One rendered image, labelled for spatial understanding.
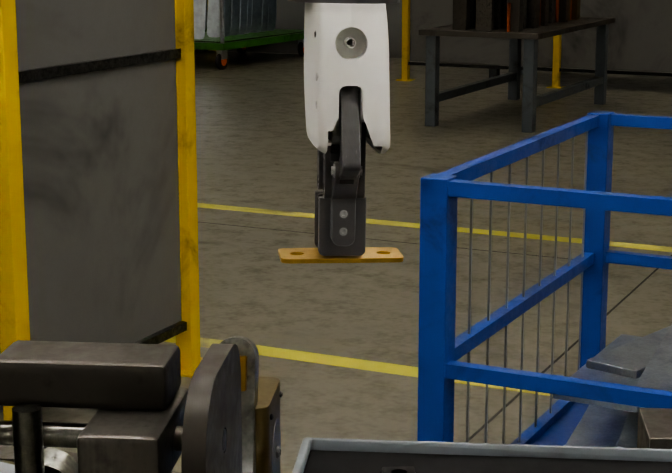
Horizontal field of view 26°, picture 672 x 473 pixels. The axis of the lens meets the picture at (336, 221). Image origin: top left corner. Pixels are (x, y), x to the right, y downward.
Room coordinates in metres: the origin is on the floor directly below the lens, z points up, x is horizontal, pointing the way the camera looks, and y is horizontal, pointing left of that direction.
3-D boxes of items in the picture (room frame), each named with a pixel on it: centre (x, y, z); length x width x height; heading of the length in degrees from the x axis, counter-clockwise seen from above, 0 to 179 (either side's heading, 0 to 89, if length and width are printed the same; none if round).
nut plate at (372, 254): (0.98, 0.00, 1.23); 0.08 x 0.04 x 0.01; 96
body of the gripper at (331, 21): (0.98, 0.00, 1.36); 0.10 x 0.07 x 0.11; 6
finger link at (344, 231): (0.96, -0.01, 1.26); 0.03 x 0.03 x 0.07; 6
